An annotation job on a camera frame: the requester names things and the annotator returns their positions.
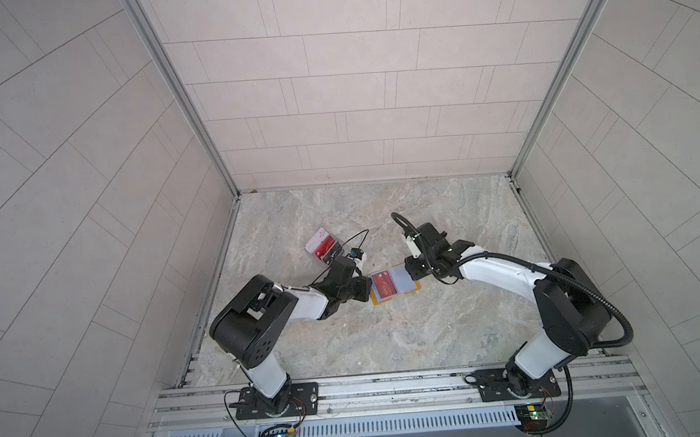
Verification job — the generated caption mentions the yellow leather card holder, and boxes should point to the yellow leather card holder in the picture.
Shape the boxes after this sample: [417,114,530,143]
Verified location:
[370,265,422,306]

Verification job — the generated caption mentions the red VIP card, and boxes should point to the red VIP card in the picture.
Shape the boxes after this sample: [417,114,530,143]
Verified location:
[372,270,398,303]

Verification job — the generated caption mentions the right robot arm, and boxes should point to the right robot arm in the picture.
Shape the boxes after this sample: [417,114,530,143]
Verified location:
[400,221,612,398]

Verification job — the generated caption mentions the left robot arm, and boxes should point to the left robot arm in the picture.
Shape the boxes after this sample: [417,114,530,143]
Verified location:
[208,248,372,415]

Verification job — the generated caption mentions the clear plastic card box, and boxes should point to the clear plastic card box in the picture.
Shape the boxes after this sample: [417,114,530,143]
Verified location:
[305,227,343,265]

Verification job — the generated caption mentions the red white card in box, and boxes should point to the red white card in box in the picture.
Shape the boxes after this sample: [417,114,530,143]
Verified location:
[305,227,337,260]

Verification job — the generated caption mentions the right green circuit board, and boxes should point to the right green circuit board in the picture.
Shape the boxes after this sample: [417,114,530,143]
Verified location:
[514,404,552,433]

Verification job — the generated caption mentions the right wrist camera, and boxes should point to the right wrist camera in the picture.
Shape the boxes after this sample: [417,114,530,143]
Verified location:
[403,235,422,259]

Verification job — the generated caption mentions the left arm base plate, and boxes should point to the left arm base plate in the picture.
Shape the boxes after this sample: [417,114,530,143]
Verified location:
[225,382,320,421]

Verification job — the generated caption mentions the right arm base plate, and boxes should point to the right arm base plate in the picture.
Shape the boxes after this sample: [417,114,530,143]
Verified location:
[463,367,561,403]

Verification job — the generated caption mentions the aluminium mounting rail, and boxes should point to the aluminium mounting rail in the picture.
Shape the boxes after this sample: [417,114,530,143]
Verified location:
[148,354,648,431]

